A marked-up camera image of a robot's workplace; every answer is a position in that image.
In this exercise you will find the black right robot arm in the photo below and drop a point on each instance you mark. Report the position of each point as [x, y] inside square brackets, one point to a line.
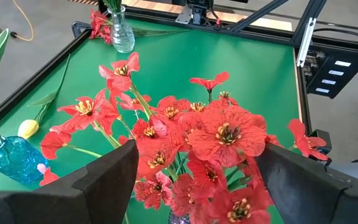
[199, 14]

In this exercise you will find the red artificial flower bunch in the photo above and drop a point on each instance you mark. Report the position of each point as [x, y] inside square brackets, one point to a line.
[99, 28]
[228, 137]
[84, 109]

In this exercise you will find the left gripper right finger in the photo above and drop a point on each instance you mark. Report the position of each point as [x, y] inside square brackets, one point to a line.
[306, 199]

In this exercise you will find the clear glass vase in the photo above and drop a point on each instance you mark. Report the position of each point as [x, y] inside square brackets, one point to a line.
[121, 37]

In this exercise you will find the black aluminium table frame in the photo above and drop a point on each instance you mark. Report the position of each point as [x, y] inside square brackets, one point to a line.
[36, 79]

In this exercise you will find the blue glass vase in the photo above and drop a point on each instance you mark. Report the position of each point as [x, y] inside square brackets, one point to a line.
[14, 161]

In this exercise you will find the green table mat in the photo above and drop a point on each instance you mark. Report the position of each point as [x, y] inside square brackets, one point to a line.
[228, 56]

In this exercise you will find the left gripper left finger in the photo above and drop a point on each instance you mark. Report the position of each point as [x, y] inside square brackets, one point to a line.
[89, 202]

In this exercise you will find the black box with white labels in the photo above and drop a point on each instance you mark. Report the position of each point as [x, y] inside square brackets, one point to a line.
[353, 74]

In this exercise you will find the purple glass vase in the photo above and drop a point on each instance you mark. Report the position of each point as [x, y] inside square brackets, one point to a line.
[179, 220]

